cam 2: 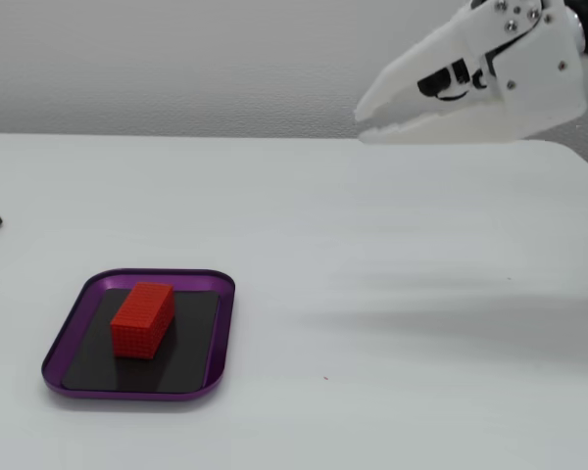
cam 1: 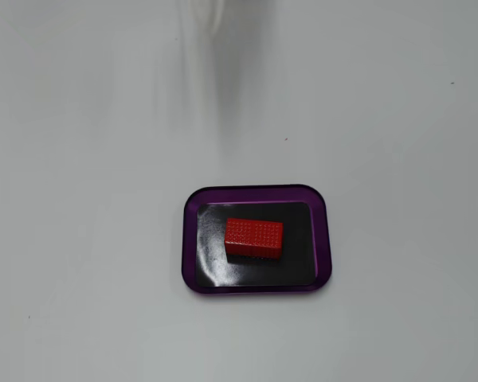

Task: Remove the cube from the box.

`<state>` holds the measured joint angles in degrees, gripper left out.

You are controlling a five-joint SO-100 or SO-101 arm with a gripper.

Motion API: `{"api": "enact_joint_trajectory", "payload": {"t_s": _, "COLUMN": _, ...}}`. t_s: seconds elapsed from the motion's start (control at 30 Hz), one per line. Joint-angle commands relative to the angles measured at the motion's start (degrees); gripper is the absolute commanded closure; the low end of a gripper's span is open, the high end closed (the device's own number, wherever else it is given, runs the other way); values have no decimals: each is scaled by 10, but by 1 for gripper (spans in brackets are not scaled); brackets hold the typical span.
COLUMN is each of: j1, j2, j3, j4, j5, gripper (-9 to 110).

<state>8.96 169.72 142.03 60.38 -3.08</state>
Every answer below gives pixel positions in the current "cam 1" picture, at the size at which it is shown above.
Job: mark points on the red textured rectangular block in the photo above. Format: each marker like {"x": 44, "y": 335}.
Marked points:
{"x": 254, "y": 235}

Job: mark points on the purple metal tray black base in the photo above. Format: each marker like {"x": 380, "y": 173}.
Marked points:
{"x": 255, "y": 288}

